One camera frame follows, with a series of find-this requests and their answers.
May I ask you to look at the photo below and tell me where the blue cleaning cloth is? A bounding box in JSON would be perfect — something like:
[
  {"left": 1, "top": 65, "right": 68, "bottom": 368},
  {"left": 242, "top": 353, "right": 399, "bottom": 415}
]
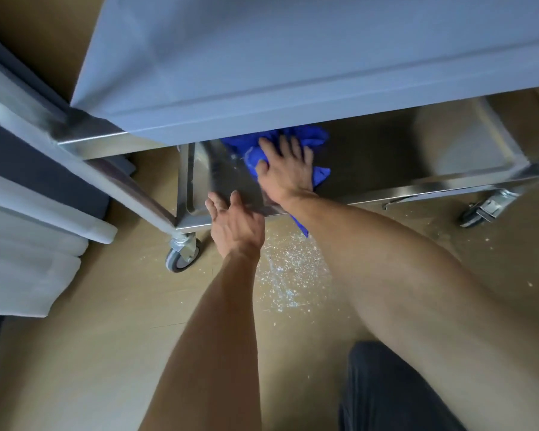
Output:
[{"left": 220, "top": 125, "right": 332, "bottom": 239}]

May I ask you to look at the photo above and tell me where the person's right forearm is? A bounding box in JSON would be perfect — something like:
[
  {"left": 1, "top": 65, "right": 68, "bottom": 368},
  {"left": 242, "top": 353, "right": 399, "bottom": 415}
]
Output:
[{"left": 269, "top": 189, "right": 472, "bottom": 337}]

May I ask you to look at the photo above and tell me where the grey caster wheel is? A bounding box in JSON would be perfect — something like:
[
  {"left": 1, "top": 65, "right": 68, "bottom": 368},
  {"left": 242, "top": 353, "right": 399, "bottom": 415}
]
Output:
[
  {"left": 459, "top": 188, "right": 523, "bottom": 229},
  {"left": 164, "top": 233, "right": 203, "bottom": 274}
]

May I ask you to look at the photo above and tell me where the dark grey bed base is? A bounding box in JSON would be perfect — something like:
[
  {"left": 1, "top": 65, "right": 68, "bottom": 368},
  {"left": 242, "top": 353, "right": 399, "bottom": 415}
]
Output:
[{"left": 0, "top": 27, "right": 136, "bottom": 221}]

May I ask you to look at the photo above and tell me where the person's right hand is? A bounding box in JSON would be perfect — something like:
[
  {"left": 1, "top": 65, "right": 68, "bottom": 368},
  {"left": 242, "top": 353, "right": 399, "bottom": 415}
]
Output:
[{"left": 255, "top": 135, "right": 318, "bottom": 206}]

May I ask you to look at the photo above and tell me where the person's dark trouser leg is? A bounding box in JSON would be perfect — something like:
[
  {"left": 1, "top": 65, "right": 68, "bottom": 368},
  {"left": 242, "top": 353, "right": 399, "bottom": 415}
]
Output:
[{"left": 339, "top": 341, "right": 469, "bottom": 431}]

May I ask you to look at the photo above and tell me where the person's left forearm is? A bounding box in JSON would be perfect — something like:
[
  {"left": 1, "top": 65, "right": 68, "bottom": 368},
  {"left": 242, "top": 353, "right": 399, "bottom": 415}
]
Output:
[{"left": 137, "top": 247, "right": 280, "bottom": 431}]

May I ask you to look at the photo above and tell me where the stainless steel cart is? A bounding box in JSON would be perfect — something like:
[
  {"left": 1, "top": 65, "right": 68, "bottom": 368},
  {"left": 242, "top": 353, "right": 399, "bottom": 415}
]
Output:
[{"left": 0, "top": 0, "right": 539, "bottom": 247}]

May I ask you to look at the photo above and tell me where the white crumbs debris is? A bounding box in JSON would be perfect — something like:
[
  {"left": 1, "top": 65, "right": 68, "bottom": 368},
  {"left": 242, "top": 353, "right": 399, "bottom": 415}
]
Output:
[{"left": 251, "top": 233, "right": 338, "bottom": 311}]

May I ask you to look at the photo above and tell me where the person's left hand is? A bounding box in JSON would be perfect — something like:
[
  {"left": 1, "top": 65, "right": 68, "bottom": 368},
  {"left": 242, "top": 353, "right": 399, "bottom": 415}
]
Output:
[{"left": 205, "top": 190, "right": 266, "bottom": 259}]

